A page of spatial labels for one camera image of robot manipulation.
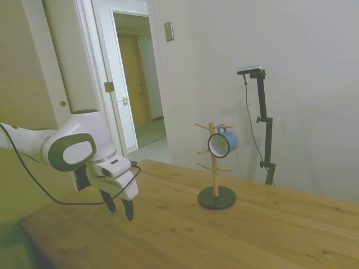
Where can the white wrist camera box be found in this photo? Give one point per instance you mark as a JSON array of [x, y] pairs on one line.
[[115, 166]]

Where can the blue enamel mug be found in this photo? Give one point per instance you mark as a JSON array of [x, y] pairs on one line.
[[231, 140]]

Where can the white door panel with hole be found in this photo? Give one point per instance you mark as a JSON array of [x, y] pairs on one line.
[[70, 56]]

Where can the black box on wall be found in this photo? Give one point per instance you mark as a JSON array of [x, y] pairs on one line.
[[82, 178]]

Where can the grey wall switch plate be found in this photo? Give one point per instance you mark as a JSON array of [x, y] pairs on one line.
[[169, 31]]

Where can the black articulated camera stand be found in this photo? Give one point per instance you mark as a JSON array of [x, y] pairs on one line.
[[269, 140]]

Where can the brown wooden hallway door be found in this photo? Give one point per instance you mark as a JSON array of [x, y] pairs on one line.
[[134, 84]]

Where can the brass door hinge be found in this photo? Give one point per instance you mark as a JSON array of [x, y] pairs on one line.
[[108, 87]]

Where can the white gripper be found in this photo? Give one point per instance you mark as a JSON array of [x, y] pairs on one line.
[[127, 187]]

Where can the wooden mug tree black base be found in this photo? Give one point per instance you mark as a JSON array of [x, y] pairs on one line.
[[215, 182]]

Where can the white open door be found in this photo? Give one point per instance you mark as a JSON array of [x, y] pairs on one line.
[[120, 126]]

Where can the grey exterior camera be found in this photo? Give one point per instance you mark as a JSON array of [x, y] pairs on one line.
[[249, 69]]

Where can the door latch plate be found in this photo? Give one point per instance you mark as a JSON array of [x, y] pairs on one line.
[[125, 100]]

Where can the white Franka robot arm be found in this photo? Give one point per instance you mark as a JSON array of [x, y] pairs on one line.
[[84, 126]]

